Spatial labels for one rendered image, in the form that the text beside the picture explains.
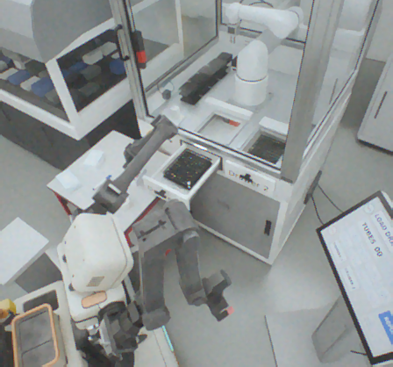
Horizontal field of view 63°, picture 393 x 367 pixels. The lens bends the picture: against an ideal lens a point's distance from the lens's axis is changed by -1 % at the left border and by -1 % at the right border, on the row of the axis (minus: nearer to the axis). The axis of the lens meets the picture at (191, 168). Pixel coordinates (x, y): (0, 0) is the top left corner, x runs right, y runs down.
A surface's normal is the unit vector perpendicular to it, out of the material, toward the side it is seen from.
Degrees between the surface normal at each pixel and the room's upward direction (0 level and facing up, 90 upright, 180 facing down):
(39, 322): 0
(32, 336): 0
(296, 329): 3
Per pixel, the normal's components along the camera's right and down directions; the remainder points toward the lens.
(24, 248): -0.07, -0.67
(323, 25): -0.57, 0.63
